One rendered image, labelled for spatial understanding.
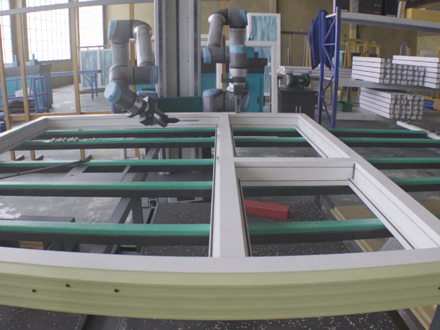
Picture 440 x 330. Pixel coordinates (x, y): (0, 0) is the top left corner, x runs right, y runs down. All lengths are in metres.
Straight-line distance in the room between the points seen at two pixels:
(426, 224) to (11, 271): 0.76
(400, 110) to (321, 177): 4.68
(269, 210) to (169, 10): 1.77
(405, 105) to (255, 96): 2.33
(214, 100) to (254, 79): 2.96
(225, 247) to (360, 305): 0.24
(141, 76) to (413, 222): 1.29
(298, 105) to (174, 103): 3.01
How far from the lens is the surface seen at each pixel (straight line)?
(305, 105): 5.41
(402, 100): 5.71
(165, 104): 2.67
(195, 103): 2.69
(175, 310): 0.55
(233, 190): 0.83
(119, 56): 2.26
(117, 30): 2.17
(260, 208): 1.49
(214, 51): 1.96
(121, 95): 1.58
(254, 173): 1.06
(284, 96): 5.32
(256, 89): 5.49
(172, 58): 2.73
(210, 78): 5.43
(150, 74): 1.67
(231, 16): 2.45
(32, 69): 9.86
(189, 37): 2.74
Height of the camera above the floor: 1.24
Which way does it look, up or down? 18 degrees down
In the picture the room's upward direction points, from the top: straight up
